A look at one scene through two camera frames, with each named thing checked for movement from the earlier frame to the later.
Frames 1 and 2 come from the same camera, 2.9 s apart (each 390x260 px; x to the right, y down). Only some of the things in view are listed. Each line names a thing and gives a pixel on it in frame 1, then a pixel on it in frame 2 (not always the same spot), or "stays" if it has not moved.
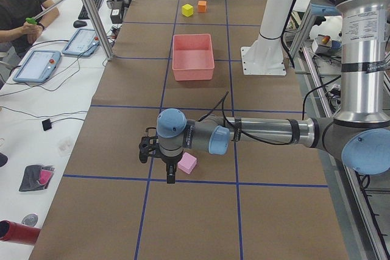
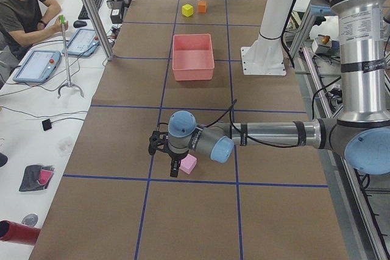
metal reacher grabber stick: (33, 20) -> (63, 20)
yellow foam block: (187, 10) stays
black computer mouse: (79, 24) stays
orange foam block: (202, 6) stays
